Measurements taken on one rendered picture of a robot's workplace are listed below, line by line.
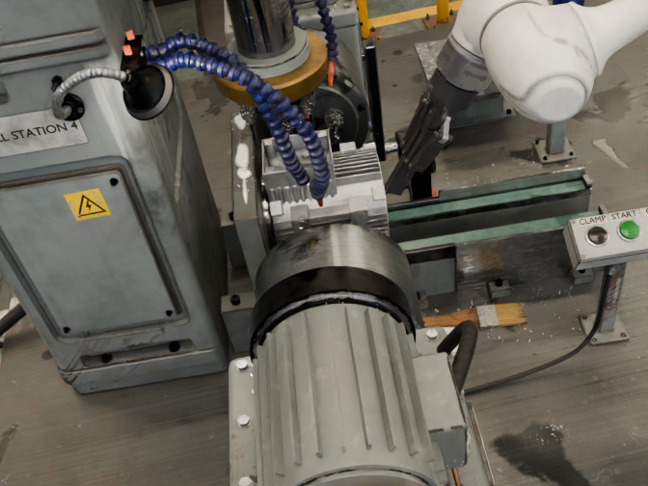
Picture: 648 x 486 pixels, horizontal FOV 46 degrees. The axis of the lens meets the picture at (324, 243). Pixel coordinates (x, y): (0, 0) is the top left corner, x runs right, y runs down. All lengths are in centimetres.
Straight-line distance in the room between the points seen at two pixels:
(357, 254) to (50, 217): 45
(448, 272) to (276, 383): 77
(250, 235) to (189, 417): 37
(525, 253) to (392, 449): 84
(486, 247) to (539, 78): 53
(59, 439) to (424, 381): 88
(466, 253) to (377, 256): 35
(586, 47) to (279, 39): 43
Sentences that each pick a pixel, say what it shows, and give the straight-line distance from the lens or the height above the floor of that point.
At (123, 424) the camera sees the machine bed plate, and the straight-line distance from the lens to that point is 146.
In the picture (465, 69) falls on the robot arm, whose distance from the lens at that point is 117.
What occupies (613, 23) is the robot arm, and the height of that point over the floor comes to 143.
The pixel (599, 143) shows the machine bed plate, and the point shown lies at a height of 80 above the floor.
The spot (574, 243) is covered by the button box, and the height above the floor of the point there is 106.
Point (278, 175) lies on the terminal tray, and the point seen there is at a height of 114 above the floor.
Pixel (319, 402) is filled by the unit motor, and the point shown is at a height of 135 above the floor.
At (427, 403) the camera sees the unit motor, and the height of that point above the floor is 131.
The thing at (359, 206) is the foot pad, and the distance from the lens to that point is 130.
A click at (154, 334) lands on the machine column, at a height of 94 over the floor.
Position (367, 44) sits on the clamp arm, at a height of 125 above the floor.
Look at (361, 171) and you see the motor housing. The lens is 133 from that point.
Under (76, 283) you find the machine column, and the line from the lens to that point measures 129.
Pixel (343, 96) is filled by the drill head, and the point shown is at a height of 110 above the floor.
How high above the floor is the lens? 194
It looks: 44 degrees down
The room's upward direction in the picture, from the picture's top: 10 degrees counter-clockwise
